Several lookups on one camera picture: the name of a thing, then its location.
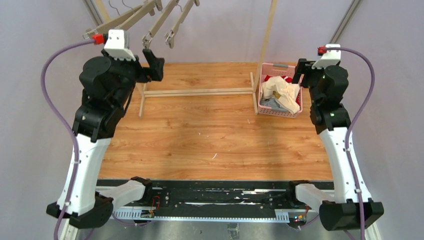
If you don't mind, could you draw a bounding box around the cream underwear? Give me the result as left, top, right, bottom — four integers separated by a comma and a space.
260, 78, 301, 115

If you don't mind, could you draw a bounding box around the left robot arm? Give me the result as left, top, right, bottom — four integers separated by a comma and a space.
46, 49, 165, 229

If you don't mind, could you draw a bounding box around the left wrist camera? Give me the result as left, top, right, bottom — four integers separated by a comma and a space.
103, 29, 136, 61

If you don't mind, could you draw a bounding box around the purple cable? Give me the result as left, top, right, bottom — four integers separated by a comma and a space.
317, 46, 377, 240
40, 34, 153, 240

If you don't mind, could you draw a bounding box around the beige clip hanger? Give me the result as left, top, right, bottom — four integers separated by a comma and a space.
82, 2, 145, 40
116, 0, 163, 31

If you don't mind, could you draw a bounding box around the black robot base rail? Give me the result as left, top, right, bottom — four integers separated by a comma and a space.
112, 180, 317, 223

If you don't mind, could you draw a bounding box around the empty beige clip hanger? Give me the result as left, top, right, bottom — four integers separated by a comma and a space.
82, 2, 145, 40

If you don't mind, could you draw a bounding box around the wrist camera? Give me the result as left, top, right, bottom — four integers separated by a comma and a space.
103, 29, 136, 61
311, 44, 341, 70

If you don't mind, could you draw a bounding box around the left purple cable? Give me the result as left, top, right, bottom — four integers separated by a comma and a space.
40, 34, 153, 240

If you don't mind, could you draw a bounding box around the red underwear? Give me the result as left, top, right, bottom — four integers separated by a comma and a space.
263, 75, 293, 84

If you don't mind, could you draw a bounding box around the grey striped underwear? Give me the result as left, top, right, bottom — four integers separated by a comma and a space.
259, 98, 289, 113

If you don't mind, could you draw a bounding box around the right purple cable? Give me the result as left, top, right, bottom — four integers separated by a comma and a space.
317, 46, 377, 240

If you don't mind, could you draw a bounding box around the wooden clothes rack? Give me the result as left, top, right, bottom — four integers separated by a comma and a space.
94, 0, 279, 119

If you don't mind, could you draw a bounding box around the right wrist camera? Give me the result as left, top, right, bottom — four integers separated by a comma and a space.
311, 44, 341, 70

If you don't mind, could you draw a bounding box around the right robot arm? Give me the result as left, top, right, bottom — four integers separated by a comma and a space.
287, 58, 384, 231

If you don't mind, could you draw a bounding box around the cream underwear hanger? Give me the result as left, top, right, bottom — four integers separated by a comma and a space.
165, 0, 200, 49

